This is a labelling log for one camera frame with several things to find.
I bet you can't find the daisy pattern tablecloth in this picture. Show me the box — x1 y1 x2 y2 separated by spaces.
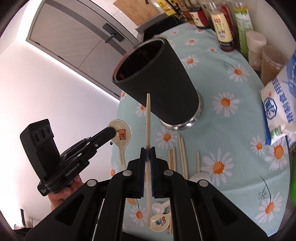
117 23 290 235

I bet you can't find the small white ceramic spoon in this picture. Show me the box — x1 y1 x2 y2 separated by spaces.
152 200 170 214

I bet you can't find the cartoon boy ceramic spoon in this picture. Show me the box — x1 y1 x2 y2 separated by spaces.
149 212 171 232

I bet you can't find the white lid spice jar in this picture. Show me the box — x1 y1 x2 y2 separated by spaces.
246 31 267 72

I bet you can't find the black door handle lock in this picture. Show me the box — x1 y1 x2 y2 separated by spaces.
102 24 125 43

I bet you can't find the red label soy bottle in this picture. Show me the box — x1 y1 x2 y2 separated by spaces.
189 7 210 29

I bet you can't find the black utensil holder cup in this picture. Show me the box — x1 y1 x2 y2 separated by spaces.
112 37 203 131

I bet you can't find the bear pattern ceramic spoon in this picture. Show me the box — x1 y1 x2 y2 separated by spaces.
108 120 131 170

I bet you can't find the yellow oil bottle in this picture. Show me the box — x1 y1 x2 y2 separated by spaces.
156 0 182 16

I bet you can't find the brown spice jar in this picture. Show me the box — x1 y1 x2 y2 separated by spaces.
260 45 287 85

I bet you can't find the blue white salt bag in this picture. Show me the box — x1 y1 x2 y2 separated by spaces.
259 54 295 145

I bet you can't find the wooden cutting board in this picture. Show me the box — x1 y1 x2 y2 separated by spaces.
113 0 159 26

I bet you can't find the beige label sauce bottle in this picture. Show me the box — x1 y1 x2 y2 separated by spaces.
207 1 234 52

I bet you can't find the grey door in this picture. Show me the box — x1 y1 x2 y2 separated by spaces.
27 1 139 99

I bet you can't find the bamboo chopstick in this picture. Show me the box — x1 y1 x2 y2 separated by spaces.
181 137 189 180
168 150 172 169
178 133 186 178
145 93 151 227
172 147 177 171
197 151 201 173

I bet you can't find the green label oil bottle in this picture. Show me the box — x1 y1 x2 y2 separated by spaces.
231 1 253 58

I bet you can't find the person's left hand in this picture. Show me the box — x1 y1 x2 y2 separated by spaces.
48 175 83 211

